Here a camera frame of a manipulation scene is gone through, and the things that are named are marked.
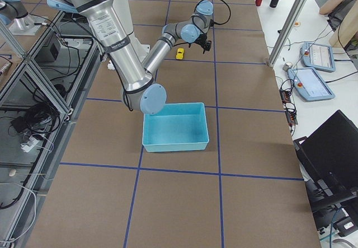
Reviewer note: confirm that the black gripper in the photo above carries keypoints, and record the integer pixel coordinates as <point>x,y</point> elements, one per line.
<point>203,38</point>

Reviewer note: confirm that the yellow beetle toy car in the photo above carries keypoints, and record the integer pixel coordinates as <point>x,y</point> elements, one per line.
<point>180,54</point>

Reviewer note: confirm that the person forearm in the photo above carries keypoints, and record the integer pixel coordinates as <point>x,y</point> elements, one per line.
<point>329,6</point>

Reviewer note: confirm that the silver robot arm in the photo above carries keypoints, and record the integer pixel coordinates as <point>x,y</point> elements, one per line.
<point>17,18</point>
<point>140,91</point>

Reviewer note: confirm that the light blue plastic bin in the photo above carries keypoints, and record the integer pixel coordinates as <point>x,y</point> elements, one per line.
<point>177,127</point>

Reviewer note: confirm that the lower teach pendant tablet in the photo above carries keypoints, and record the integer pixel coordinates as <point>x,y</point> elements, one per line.
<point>309,84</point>

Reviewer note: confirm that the teach pendant tablet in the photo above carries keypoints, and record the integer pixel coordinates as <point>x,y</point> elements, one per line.
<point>309,84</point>
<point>318,56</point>

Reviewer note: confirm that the upper teach pendant tablet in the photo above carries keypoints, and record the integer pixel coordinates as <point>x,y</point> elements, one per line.
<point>318,56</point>

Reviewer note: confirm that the black laptop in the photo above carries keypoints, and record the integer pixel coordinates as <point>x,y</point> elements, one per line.
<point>329,156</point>

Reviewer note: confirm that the white pedestal column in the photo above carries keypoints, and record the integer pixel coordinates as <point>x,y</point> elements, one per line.
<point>122,10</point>

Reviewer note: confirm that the aluminium frame post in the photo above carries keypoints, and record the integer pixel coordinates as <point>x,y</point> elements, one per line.
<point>285,31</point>

